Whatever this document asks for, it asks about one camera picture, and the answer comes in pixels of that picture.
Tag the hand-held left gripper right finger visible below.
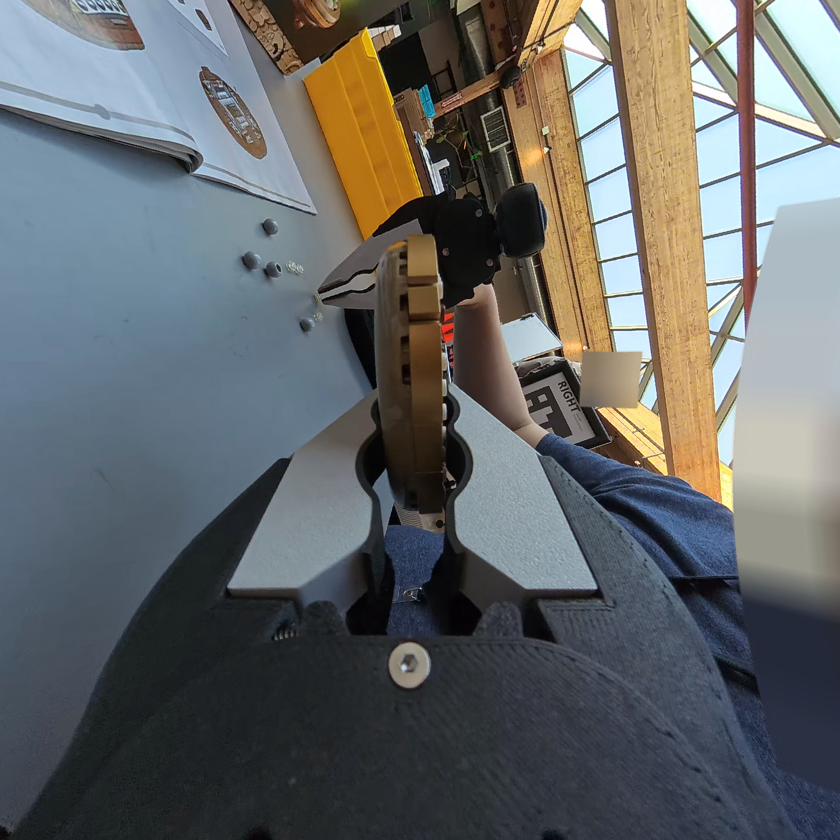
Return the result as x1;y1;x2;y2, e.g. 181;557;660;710
443;384;601;621

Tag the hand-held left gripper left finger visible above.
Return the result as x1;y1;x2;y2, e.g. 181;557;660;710
226;395;393;632

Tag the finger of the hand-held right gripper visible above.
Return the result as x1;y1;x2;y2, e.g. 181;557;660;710
319;285;378;311
318;234;421;299

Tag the gold round lego base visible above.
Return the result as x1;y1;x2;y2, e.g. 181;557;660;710
373;234;454;516

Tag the person's right forearm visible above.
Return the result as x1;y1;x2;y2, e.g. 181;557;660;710
453;285;551;450

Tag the black lego set box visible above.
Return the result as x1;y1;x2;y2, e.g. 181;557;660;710
230;0;368;76

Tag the lego instruction booklet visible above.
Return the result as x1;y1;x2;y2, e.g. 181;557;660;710
0;0;318;216

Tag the black wrist rest pad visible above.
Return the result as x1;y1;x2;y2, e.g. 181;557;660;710
344;307;382;401

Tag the framed marker sign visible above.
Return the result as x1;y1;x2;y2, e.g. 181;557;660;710
517;357;613;454

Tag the yellow plastic bin stack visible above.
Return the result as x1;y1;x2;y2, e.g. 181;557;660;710
303;29;424;240

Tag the wooden roof beam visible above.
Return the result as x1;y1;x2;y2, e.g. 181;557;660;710
604;0;723;503

